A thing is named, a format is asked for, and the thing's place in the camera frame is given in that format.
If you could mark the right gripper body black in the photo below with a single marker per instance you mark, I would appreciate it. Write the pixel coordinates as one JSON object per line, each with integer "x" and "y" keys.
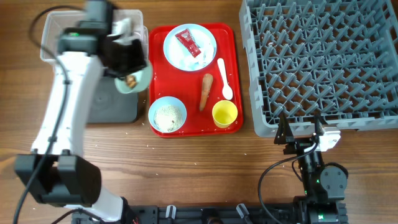
{"x": 298, "y": 145}

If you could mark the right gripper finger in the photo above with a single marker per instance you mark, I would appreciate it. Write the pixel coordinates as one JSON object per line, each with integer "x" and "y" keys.
{"x": 319, "y": 122}
{"x": 284, "y": 133}

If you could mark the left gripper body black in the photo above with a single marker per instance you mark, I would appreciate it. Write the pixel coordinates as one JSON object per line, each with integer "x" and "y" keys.
{"x": 133, "y": 58}

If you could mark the brown food scrap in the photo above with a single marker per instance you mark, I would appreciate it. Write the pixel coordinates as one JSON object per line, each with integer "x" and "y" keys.
{"x": 131, "y": 81}

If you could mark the green bowl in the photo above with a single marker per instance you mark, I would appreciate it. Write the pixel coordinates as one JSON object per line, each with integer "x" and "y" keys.
{"x": 142, "y": 78}

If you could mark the yellow plastic cup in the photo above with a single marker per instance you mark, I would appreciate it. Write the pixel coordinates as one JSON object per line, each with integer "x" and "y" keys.
{"x": 224, "y": 113}

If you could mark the red sauce packet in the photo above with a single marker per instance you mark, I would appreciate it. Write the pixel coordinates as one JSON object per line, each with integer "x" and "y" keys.
{"x": 186, "y": 39}

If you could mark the light blue bowl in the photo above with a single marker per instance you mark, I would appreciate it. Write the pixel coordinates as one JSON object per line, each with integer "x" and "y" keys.
{"x": 166, "y": 100}

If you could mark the white rice pile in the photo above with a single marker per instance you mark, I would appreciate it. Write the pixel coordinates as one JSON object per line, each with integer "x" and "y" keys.
{"x": 168, "y": 118}

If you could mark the white napkin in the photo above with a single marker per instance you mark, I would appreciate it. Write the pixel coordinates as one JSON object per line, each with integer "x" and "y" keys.
{"x": 201, "y": 60}

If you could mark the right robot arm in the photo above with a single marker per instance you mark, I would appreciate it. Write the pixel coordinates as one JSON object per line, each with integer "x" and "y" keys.
{"x": 324, "y": 183}

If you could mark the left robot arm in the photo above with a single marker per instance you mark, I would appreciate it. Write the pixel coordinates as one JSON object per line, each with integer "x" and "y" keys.
{"x": 55, "y": 172}

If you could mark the grey dishwasher rack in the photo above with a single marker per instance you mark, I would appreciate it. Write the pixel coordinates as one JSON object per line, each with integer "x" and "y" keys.
{"x": 334, "y": 58}

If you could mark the black plastic bin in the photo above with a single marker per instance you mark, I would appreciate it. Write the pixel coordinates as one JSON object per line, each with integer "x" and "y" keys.
{"x": 111, "y": 106}

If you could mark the white plastic spoon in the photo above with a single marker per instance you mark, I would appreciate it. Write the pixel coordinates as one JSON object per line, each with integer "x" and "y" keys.
{"x": 226, "y": 90}

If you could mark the light blue plate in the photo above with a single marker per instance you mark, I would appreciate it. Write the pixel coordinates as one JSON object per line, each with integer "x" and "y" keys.
{"x": 176, "y": 53}

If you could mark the clear plastic bin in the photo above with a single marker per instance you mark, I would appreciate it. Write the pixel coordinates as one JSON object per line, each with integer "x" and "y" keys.
{"x": 136, "y": 25}

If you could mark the red serving tray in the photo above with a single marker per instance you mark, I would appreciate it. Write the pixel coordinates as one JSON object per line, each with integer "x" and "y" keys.
{"x": 186, "y": 86}

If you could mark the orange carrot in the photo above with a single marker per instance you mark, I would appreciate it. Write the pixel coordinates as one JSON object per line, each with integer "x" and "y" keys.
{"x": 205, "y": 90}

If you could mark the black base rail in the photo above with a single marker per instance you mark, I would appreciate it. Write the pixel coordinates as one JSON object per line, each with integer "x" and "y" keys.
{"x": 241, "y": 214}

